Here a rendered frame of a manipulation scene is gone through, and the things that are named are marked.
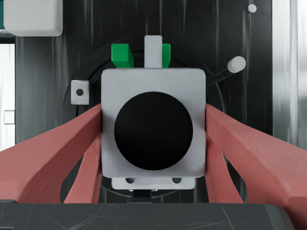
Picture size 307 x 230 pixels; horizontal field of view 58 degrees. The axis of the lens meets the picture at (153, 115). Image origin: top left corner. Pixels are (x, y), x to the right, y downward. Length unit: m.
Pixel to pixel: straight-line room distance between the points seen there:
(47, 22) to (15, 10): 0.03
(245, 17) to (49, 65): 0.19
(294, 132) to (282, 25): 0.10
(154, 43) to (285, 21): 0.18
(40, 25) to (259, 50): 0.20
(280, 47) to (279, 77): 0.03
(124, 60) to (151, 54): 0.04
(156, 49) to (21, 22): 0.15
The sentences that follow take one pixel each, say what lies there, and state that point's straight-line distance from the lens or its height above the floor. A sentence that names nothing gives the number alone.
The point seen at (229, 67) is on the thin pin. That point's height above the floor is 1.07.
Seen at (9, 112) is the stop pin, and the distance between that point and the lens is 0.29.
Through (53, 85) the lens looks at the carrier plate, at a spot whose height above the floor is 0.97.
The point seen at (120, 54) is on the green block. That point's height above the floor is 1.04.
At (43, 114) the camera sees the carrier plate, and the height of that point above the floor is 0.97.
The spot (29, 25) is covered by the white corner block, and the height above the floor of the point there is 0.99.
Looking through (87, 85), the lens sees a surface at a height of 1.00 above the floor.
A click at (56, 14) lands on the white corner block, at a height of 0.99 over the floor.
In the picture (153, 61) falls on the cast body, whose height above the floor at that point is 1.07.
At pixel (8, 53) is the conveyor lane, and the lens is 0.36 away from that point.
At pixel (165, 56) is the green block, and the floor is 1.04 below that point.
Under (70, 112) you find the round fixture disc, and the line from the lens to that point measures 0.25.
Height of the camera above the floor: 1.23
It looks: 90 degrees down
